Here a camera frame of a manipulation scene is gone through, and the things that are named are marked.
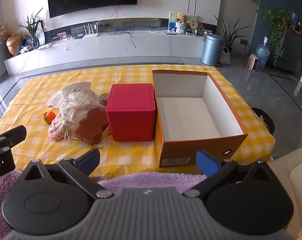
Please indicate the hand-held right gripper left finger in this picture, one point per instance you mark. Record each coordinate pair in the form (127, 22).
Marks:
(91, 158)

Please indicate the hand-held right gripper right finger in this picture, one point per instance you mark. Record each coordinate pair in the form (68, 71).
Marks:
(207, 161)

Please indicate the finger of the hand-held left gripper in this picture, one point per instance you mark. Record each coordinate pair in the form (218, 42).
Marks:
(13, 136)

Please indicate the brown bear-shaped sponge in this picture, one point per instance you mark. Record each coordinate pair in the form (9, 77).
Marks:
(91, 127)

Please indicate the orange cardboard box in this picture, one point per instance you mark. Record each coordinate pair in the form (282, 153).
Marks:
(190, 120)

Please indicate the orange crochet toy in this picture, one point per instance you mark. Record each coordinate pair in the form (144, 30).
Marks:
(50, 117)

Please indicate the pink crochet toy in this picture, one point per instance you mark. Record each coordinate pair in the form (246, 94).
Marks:
(57, 127)

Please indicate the purple fluffy blanket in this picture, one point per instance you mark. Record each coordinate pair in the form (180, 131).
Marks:
(141, 181)

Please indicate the red square box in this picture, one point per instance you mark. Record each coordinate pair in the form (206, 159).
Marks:
(131, 112)

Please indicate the dark wicker basket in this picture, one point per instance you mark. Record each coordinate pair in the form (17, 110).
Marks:
(265, 122)

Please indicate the blue snack packet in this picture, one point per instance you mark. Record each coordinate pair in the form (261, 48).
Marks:
(24, 48)

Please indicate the cream sofa cushion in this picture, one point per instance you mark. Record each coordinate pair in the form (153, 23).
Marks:
(295, 170)

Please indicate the dried flower bunch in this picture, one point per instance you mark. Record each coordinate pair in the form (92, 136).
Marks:
(2, 32)

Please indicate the woven handbag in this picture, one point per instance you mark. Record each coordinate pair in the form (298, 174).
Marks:
(225, 58)

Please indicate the green potted plant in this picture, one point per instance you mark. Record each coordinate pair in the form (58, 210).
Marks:
(32, 30)

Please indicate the white marble tv console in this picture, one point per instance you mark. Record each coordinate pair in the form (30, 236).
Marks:
(116, 52)

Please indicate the pink space heater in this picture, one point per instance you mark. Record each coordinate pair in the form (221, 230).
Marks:
(253, 62)

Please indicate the grey trash can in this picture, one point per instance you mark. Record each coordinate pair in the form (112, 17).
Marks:
(212, 50)

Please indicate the small pink picture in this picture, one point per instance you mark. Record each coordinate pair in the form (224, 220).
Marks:
(61, 35)

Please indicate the blue water bottle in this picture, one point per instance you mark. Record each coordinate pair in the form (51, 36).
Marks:
(262, 53)

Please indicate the white router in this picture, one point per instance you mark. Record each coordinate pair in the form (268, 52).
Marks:
(91, 35)

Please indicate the tall leafy floor plant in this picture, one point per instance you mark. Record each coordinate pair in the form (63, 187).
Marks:
(228, 35)

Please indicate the round wooden sign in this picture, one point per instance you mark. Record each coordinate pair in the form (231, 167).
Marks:
(193, 23)

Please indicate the dark grey cabinet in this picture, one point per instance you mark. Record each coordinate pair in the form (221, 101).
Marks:
(293, 50)

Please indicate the brown teddy bear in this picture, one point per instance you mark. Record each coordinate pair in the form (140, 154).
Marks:
(182, 20)

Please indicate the green picture board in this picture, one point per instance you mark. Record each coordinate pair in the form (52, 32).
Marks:
(173, 20)

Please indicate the trailing ivy plant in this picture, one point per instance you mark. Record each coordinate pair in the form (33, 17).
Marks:
(277, 27)

